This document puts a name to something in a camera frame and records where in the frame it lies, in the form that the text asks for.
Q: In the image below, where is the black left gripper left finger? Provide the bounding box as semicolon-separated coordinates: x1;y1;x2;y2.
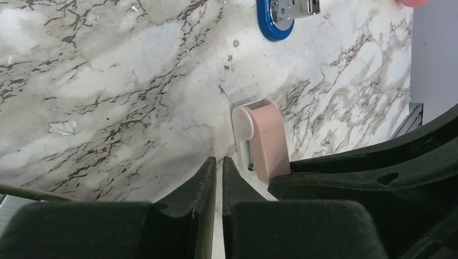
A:
1;156;217;258

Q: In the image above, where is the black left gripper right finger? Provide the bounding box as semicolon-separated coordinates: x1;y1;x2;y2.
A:
222;157;387;258

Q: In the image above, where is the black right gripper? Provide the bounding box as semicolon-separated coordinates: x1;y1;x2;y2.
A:
268;107;457;258

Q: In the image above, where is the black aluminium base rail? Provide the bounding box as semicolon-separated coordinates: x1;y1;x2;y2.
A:
390;102;423;139

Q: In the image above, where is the staple tray with staples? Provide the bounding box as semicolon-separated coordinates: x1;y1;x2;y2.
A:
1;183;78;236

